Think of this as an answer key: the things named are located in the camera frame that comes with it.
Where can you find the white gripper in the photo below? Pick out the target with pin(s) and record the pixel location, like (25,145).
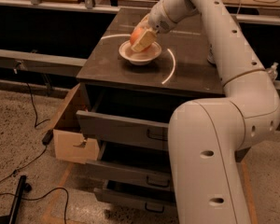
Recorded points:
(158,20)

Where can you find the orange fruit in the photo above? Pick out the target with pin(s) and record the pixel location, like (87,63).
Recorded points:
(136,36)

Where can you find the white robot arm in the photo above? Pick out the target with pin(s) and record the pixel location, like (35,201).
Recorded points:
(204,134)

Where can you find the white paper bowl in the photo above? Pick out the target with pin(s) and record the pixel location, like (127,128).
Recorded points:
(139,58)

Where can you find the green soda can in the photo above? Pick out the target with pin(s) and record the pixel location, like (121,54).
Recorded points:
(210,56)

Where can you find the grey drawer cabinet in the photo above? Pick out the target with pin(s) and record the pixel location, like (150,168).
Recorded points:
(153,91)

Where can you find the top grey drawer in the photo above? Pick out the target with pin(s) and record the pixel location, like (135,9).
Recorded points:
(123,130)

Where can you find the grey drawer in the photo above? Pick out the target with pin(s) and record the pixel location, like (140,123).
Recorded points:
(139,166)
(123,130)
(151,200)

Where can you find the cardboard box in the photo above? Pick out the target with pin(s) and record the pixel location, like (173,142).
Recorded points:
(70,144)

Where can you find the middle grey drawer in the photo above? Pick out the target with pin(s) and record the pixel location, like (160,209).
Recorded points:
(139,166)

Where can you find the bottom grey drawer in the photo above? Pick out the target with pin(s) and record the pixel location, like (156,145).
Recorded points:
(151,200)

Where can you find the black stand base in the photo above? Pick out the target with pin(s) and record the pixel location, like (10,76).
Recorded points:
(12,216)

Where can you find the grey metal rail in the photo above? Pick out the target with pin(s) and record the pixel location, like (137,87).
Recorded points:
(41,63)

